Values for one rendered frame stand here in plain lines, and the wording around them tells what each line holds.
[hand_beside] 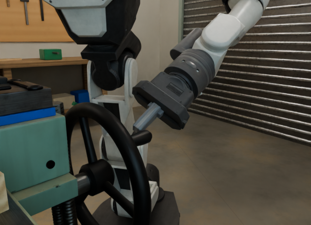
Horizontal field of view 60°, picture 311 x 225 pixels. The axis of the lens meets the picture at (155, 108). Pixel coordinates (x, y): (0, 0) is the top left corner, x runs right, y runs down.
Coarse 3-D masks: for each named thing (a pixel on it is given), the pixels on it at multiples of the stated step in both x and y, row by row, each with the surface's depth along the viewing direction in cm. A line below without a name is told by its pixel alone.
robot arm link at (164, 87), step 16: (176, 64) 53; (192, 64) 52; (160, 80) 52; (176, 80) 52; (192, 80) 52; (208, 80) 55; (144, 96) 52; (160, 96) 50; (176, 96) 51; (192, 96) 51; (176, 112) 48; (176, 128) 52
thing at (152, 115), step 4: (156, 108) 50; (160, 108) 50; (152, 112) 49; (156, 112) 50; (160, 112) 50; (148, 116) 49; (152, 116) 49; (156, 116) 51; (160, 116) 51; (144, 120) 49; (148, 120) 49; (152, 120) 51; (140, 124) 48; (144, 124) 48; (148, 124) 50; (136, 128) 48; (140, 128) 48; (144, 128) 49
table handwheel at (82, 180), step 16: (80, 112) 49; (96, 112) 45; (112, 128) 43; (128, 144) 42; (96, 160) 51; (128, 160) 41; (80, 176) 48; (96, 176) 48; (112, 176) 51; (144, 176) 41; (80, 192) 48; (96, 192) 49; (112, 192) 47; (144, 192) 41; (80, 208) 58; (128, 208) 44; (144, 208) 41; (96, 224) 56; (144, 224) 42
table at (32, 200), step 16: (64, 176) 39; (16, 192) 35; (32, 192) 35; (48, 192) 36; (64, 192) 38; (16, 208) 27; (32, 208) 35; (48, 208) 37; (0, 224) 25; (16, 224) 25; (32, 224) 25
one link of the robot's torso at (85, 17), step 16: (48, 0) 77; (64, 0) 76; (80, 0) 75; (96, 0) 74; (112, 0) 76; (128, 0) 82; (64, 16) 81; (80, 16) 79; (96, 16) 78; (112, 16) 79; (128, 16) 85; (80, 32) 83; (96, 32) 82; (112, 32) 82; (128, 32) 93
